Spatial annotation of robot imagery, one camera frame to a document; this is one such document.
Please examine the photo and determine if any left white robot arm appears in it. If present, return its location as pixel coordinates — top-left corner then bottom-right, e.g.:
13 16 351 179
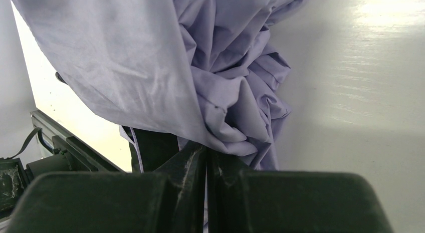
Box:
1 127 75 219

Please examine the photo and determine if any lavender folding umbrella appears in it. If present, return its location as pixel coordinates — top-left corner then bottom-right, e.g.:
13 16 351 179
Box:
11 0 306 171

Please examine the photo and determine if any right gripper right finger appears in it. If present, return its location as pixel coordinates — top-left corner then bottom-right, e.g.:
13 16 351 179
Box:
207 150 393 232

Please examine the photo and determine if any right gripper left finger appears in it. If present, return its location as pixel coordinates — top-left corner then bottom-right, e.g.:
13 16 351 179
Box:
7 142 206 232

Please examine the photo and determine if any aluminium frame rail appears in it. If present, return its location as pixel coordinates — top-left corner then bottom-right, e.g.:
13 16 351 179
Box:
30 110 124 172

